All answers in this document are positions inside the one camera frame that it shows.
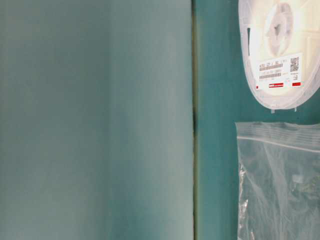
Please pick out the teal paper backdrop sheet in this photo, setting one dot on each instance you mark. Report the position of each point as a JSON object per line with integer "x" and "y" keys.
{"x": 96, "y": 120}

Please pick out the clear zip bag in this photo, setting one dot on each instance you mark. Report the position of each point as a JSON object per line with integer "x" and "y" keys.
{"x": 279, "y": 181}

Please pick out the white component reel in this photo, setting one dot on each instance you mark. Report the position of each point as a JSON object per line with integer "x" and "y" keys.
{"x": 280, "y": 43}

